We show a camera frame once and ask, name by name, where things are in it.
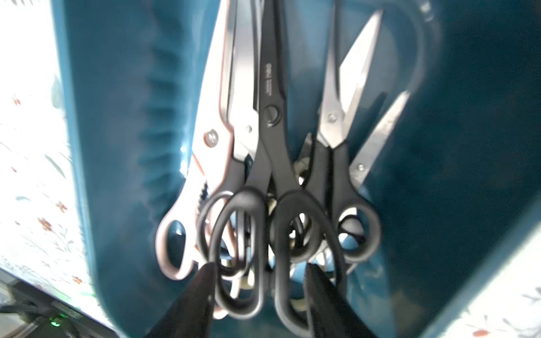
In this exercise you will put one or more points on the pink kitchen scissors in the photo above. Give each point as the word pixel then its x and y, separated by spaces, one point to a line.
pixel 211 146

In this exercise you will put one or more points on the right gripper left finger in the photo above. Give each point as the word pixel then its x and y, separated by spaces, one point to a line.
pixel 191 314

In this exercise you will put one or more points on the blue handled scissors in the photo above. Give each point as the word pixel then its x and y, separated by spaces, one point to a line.
pixel 366 157

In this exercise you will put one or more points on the small black scissors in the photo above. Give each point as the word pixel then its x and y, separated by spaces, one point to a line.
pixel 343 89

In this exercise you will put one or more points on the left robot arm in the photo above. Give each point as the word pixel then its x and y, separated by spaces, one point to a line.
pixel 27 311

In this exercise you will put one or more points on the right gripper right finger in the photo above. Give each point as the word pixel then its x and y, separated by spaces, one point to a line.
pixel 328 313

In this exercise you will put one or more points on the teal plastic storage box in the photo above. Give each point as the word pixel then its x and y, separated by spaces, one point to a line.
pixel 457 184

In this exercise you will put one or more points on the all black scissors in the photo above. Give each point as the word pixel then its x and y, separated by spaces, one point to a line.
pixel 272 199

